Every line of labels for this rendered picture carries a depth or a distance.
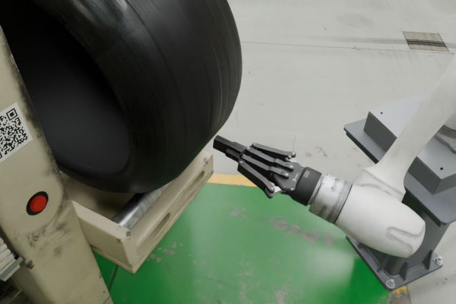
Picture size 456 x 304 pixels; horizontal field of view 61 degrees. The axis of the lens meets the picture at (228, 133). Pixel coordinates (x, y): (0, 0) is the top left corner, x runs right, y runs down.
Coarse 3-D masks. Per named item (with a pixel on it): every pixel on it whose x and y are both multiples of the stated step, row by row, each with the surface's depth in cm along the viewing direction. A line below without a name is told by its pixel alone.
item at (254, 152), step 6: (246, 150) 84; (252, 150) 84; (252, 156) 84; (258, 156) 83; (264, 156) 83; (264, 162) 83; (270, 162) 82; (276, 162) 81; (282, 162) 81; (288, 168) 80
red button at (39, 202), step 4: (36, 196) 68; (40, 196) 69; (32, 200) 68; (36, 200) 68; (40, 200) 69; (44, 200) 69; (32, 204) 67; (36, 204) 68; (40, 204) 69; (44, 204) 70; (32, 208) 68; (36, 208) 68; (40, 208) 69
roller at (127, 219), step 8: (168, 184) 94; (152, 192) 90; (160, 192) 92; (136, 200) 87; (144, 200) 88; (152, 200) 89; (128, 208) 85; (136, 208) 86; (144, 208) 87; (120, 216) 84; (128, 216) 84; (136, 216) 86; (120, 224) 83; (128, 224) 84
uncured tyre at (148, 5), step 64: (0, 0) 86; (64, 0) 56; (128, 0) 56; (192, 0) 65; (64, 64) 106; (128, 64) 58; (192, 64) 64; (64, 128) 101; (128, 128) 66; (192, 128) 68; (128, 192) 83
